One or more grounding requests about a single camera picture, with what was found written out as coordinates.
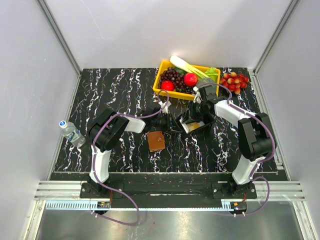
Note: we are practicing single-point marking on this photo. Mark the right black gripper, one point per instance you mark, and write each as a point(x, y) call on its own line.
point(190, 114)

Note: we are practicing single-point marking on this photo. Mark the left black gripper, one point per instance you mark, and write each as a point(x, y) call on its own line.
point(171, 124)

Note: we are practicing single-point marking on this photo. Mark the black card box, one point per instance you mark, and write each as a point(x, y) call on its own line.
point(202, 126)

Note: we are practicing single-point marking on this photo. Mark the brown leather card holder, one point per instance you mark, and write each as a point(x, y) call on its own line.
point(156, 141)

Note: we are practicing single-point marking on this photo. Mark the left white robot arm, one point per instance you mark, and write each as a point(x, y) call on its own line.
point(107, 129)

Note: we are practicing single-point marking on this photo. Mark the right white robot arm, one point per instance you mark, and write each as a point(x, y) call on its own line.
point(256, 140)

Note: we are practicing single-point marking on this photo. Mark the red apple front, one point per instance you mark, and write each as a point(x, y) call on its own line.
point(167, 85)

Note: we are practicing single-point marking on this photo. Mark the red apple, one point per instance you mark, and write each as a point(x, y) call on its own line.
point(190, 79)
point(167, 85)

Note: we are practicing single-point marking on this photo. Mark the red apple back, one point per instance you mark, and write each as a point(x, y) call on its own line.
point(190, 79)

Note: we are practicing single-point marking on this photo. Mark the green netted melon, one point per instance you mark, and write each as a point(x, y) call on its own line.
point(206, 81)

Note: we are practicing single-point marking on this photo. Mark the dark purple grape bunch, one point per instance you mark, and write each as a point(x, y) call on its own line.
point(178, 80)

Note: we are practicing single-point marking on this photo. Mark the green cucumber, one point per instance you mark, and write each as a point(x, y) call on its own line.
point(180, 71)

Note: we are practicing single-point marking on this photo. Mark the white green leek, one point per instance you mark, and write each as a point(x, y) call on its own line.
point(183, 65)

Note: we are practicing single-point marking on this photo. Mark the yellow plastic basket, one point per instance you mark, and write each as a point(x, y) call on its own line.
point(179, 95)

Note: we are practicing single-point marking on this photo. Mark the red cherry cluster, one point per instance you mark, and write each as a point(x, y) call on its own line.
point(235, 82)

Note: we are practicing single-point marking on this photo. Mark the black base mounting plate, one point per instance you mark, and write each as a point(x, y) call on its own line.
point(208, 185)

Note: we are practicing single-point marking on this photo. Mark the clear plastic water bottle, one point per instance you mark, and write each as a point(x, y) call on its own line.
point(71, 133)

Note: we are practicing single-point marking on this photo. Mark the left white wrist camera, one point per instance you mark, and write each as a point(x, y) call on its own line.
point(164, 106)

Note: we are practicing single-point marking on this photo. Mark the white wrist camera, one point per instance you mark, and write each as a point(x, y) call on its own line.
point(197, 97)
point(164, 106)

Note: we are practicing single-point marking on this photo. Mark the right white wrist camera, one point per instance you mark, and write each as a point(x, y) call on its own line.
point(197, 97)

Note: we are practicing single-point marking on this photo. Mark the aluminium frame rail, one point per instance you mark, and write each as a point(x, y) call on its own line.
point(76, 195)

